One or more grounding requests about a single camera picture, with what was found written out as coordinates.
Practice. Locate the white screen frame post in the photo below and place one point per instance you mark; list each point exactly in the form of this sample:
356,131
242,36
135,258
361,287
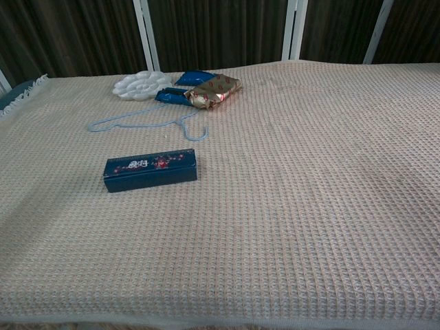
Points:
3,82
146,34
292,31
376,34

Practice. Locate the blue glasses case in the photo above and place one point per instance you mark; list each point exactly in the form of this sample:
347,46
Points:
151,175

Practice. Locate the beige waffle weave cloth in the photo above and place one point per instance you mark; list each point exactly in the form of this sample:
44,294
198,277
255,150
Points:
275,206

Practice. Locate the blue snack packet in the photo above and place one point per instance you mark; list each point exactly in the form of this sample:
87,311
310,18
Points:
190,78
170,98

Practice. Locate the teal padded table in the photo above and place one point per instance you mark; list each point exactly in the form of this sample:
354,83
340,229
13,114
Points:
13,96

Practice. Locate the white flower paint palette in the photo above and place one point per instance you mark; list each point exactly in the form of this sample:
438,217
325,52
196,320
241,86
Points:
141,86

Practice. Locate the gold red printed packet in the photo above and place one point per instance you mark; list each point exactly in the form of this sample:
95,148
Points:
213,91

